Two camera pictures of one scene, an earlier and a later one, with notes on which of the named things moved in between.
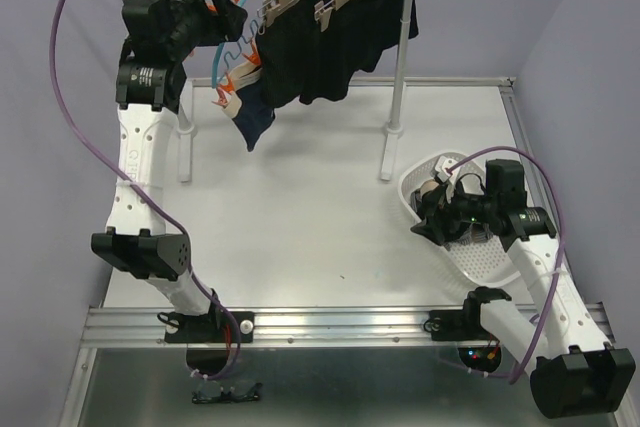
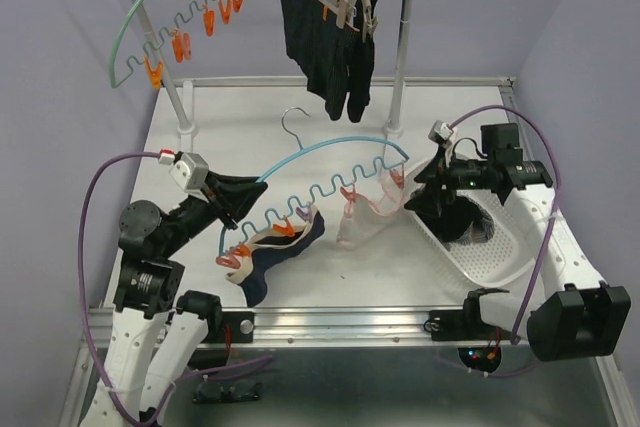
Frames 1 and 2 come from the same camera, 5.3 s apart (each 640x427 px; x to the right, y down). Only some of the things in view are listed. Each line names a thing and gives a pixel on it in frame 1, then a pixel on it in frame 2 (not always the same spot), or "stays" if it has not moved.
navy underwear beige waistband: [251, 108] to [267, 252]
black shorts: [289, 49] to [316, 41]
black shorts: [362, 29] to [360, 54]
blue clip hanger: [253, 53] to [405, 158]
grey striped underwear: [476, 232] stays
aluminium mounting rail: [276, 328] stays
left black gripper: [230, 16] to [230, 192]
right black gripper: [429, 230] to [426, 200]
